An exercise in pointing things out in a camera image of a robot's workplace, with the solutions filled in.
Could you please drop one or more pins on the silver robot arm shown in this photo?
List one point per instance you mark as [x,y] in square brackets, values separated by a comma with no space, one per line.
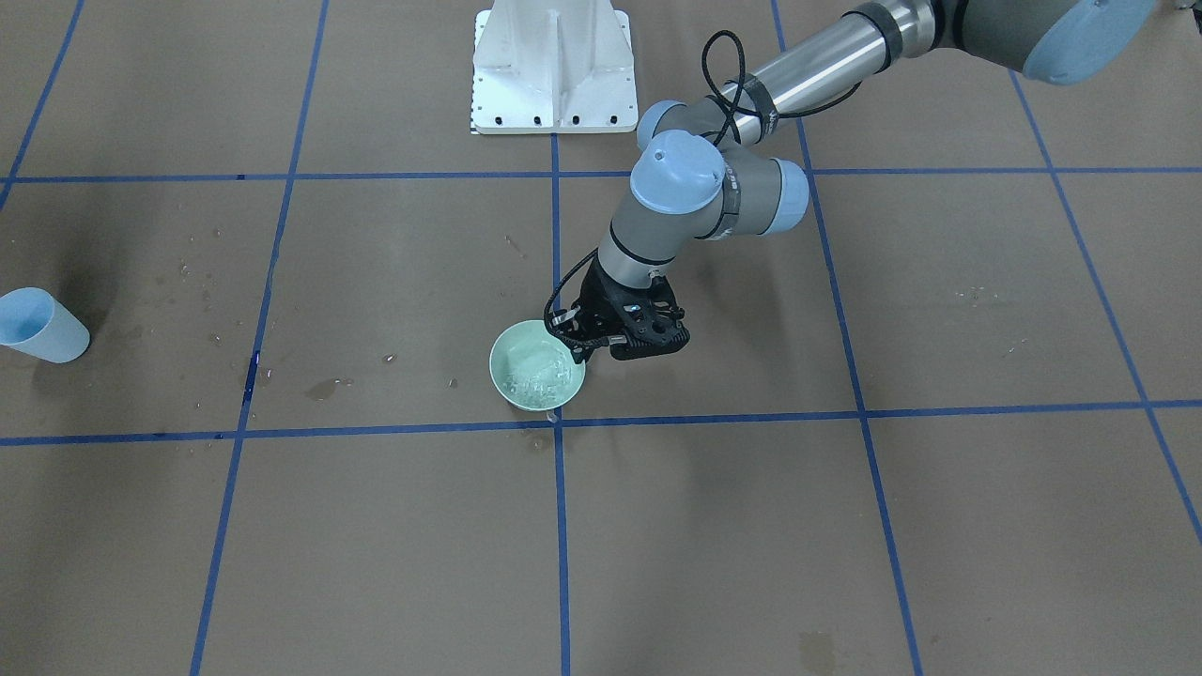
[699,178]

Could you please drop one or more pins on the light blue plastic cup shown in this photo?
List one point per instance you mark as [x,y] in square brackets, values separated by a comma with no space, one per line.
[35,323]

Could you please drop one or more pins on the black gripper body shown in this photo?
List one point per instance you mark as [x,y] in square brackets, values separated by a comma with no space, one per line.
[598,297]

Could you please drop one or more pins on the pale green ceramic bowl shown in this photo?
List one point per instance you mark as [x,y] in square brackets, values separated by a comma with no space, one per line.
[533,370]

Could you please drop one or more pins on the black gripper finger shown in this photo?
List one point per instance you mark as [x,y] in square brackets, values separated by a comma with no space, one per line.
[581,351]
[570,324]

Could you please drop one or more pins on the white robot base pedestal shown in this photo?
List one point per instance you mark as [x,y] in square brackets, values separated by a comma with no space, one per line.
[553,67]

